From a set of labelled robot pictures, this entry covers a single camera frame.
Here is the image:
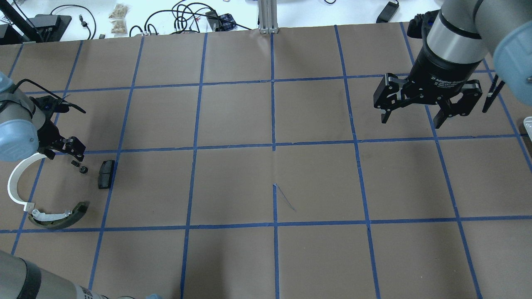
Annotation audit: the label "olive curved brake shoe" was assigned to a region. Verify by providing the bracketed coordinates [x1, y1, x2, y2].
[28, 201, 90, 230]

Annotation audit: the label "white half ring part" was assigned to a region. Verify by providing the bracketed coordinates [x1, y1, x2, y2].
[7, 152, 47, 212]

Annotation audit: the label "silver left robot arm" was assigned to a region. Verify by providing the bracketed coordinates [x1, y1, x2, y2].
[0, 74, 101, 299]

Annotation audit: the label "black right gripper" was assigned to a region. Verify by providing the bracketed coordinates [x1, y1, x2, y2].
[374, 42, 483, 129]

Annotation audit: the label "black power adapter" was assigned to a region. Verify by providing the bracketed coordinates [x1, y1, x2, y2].
[375, 0, 400, 23]

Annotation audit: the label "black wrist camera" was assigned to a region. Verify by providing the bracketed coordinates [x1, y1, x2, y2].
[36, 96, 70, 114]

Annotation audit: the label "black power brick cables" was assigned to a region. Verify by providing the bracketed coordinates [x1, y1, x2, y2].
[205, 10, 236, 32]

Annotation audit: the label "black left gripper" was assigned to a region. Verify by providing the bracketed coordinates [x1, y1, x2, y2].
[37, 118, 86, 162]

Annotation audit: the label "small black bearing gear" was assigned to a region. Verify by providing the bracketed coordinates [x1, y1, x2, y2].
[79, 165, 89, 174]

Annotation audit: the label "dark grey brake pad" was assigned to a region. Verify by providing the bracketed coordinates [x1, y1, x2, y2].
[98, 160, 116, 190]

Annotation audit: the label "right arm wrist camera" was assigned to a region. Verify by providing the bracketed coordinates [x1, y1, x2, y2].
[406, 10, 440, 40]

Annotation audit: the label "aluminium frame post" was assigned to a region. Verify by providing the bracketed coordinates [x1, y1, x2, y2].
[258, 0, 279, 34]

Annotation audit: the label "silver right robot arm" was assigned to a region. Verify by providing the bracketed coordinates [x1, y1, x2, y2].
[374, 0, 532, 128]

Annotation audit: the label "brown paper table mat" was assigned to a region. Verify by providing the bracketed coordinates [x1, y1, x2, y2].
[1, 23, 531, 299]

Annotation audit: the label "bag of wooden pieces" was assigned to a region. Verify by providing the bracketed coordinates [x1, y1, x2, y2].
[109, 17, 128, 34]

